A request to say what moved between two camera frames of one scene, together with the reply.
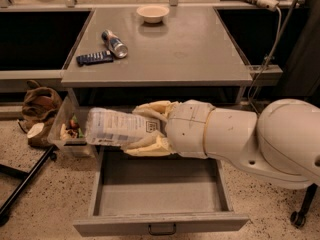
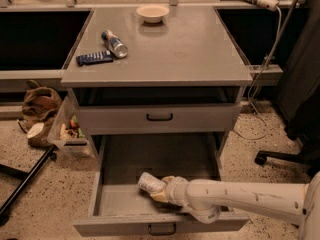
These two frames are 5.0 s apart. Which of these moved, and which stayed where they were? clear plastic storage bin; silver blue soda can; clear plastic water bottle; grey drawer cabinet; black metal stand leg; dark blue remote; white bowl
Moved: clear plastic water bottle
Stayed: silver blue soda can; black metal stand leg; dark blue remote; clear plastic storage bin; grey drawer cabinet; white bowl
